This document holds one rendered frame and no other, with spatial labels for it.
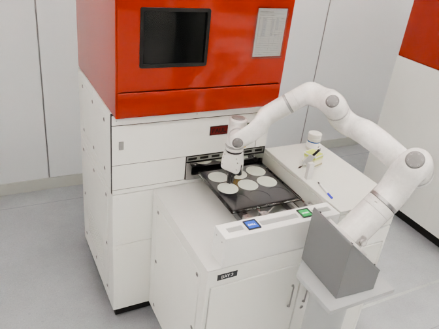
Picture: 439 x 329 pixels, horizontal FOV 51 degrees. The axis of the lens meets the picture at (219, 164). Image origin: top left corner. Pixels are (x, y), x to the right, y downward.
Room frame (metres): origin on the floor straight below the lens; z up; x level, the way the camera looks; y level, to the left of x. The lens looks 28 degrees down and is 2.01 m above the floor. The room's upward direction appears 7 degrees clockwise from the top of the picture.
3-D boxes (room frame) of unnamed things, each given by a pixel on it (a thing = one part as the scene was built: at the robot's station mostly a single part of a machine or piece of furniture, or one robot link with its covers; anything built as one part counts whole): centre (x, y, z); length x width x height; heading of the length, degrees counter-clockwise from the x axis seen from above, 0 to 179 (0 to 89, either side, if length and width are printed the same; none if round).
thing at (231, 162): (1.91, -0.06, 1.03); 0.10 x 0.07 x 0.11; 57
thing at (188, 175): (2.08, -0.03, 0.89); 0.44 x 0.02 x 0.10; 120
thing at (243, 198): (1.91, -0.15, 0.90); 0.34 x 0.34 x 0.01; 30
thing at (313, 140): (2.26, -0.49, 1.01); 0.07 x 0.07 x 0.10
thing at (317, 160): (2.07, -0.46, 1.00); 0.07 x 0.07 x 0.07; 45
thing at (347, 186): (2.02, -0.53, 0.89); 0.62 x 0.35 x 0.14; 30
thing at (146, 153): (2.01, 0.13, 1.02); 0.82 x 0.03 x 0.40; 120
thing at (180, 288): (1.86, -0.27, 0.41); 0.97 x 0.64 x 0.82; 120
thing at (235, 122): (1.91, -0.06, 1.17); 0.09 x 0.08 x 0.13; 3
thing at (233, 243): (1.56, -0.27, 0.89); 0.55 x 0.09 x 0.14; 120
